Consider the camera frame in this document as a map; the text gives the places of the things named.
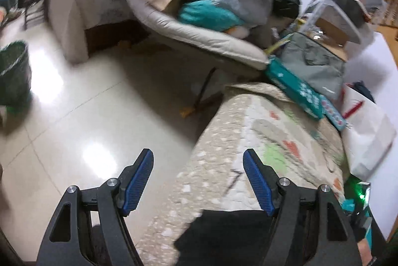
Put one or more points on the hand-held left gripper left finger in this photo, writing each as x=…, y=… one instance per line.
x=139, y=183

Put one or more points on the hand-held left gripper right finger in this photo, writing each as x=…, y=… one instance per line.
x=257, y=183

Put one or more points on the black pants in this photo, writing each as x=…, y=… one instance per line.
x=224, y=238

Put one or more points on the white paper shopping bag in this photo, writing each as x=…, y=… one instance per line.
x=370, y=141

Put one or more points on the patterned quilted bed blanket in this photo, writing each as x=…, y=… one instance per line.
x=248, y=116

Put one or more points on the small teal printed box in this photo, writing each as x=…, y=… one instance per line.
x=332, y=113

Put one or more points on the large teal printed box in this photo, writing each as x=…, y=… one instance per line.
x=292, y=85

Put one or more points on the grey fabric bag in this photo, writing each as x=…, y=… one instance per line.
x=311, y=63

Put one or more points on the beige padded lounge chair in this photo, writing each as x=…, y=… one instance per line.
x=202, y=39

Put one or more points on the green mesh waste basket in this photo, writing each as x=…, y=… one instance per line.
x=15, y=73

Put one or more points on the teal plush cloth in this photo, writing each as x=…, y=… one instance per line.
x=205, y=15

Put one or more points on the table with white tablecloth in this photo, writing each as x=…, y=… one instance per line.
x=93, y=11

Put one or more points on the clear plastic drawer unit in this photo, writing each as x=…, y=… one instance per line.
x=340, y=9

